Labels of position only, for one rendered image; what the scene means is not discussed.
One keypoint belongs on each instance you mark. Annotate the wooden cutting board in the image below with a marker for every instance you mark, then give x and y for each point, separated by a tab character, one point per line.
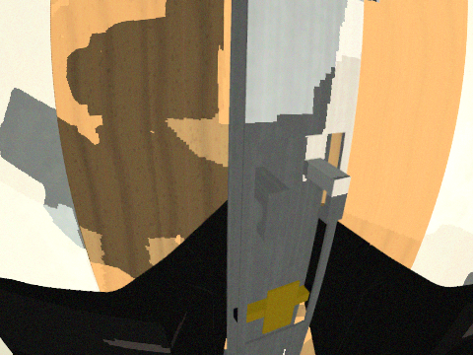
142	96

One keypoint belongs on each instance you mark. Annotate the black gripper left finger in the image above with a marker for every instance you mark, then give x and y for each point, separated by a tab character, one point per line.
177	307

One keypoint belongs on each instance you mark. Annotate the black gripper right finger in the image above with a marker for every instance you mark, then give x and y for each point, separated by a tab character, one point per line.
369	304

